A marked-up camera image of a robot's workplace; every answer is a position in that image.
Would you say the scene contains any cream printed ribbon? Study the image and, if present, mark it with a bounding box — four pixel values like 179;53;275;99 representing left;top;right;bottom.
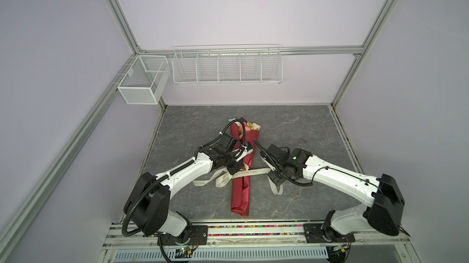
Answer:
192;164;272;187

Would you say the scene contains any dark red wrapping paper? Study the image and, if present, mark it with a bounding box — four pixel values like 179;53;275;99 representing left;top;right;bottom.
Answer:
230;117;260;217

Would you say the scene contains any cream fake rose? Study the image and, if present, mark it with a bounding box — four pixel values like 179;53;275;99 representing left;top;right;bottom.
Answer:
246;122;261;131

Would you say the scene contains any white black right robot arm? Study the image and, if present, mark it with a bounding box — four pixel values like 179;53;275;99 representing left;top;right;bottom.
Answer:
259;144;405;242

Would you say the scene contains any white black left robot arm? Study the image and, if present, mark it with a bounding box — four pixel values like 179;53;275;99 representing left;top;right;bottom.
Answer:
122;133;253;241

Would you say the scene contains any white perforated vent panel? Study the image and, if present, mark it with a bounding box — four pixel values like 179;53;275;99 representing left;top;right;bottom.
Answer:
114;246;329;263

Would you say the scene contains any small white mesh basket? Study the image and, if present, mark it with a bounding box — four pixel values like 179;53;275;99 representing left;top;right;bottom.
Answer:
117;55;171;105

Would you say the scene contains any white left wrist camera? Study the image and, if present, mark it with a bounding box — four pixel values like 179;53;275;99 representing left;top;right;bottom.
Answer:
240;142;254;158

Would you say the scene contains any black corrugated left cable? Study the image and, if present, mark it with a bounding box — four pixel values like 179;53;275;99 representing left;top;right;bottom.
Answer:
120;118;247;237

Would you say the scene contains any long white wire basket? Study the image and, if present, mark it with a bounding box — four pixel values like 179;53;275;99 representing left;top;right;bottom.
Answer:
172;44;283;85

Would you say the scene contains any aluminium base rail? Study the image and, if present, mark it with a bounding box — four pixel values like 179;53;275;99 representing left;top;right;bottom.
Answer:
97;220;420;263

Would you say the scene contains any aluminium frame profile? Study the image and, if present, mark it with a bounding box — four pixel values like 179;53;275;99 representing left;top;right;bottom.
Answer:
1;0;399;263

